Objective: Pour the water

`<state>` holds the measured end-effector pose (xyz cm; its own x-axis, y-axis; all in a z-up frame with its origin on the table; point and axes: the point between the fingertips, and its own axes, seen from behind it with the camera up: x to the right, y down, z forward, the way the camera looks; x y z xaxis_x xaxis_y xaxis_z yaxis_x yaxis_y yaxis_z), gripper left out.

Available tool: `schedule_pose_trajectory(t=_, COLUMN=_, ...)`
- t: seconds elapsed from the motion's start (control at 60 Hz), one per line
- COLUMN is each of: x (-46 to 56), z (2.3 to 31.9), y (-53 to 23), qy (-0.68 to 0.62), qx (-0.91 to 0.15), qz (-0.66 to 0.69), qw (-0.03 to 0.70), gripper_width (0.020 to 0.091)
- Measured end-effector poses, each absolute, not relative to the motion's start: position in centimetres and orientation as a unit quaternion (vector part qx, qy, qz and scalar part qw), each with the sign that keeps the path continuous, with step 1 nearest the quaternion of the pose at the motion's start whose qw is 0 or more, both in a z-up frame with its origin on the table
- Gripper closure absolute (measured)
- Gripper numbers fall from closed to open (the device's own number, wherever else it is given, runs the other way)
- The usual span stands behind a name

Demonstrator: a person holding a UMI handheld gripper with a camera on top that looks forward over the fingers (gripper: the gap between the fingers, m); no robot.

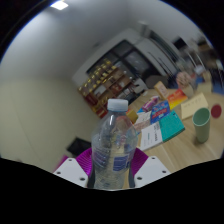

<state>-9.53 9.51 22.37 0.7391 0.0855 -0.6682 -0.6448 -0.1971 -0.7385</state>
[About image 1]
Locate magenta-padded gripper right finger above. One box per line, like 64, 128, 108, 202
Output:
128, 148, 172, 188

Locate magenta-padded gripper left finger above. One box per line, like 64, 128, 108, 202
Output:
53, 147, 94, 188

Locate clear plastic water bottle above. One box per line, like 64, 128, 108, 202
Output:
90, 98, 138, 191

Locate teal book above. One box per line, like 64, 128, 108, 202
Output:
158, 110, 186, 144

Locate yellow gift box red ribbon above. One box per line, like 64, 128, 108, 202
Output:
125, 109, 139, 125

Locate blue book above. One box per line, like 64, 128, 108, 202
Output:
149, 100, 172, 125

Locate green cup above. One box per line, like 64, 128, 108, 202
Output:
192, 107, 212, 144

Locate pink package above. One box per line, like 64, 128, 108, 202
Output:
141, 95, 162, 113

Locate orange book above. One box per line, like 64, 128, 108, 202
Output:
166, 88, 189, 110

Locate pale yellow envelope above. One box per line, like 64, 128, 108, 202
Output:
180, 92, 210, 120

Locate tan upright box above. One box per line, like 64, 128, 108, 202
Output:
153, 80, 169, 100

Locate flat round red coaster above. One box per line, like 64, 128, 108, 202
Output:
210, 103, 223, 119

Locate brown armchair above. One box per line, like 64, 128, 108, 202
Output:
146, 74, 169, 89

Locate wooden shelf unit with trophies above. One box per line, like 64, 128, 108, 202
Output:
77, 58, 134, 119

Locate pink flowers in white pot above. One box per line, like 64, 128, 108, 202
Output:
175, 70, 196, 98

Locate dark glass door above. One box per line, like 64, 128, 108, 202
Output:
85, 39, 158, 88

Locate ceiling light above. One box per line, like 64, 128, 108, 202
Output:
49, 0, 70, 11

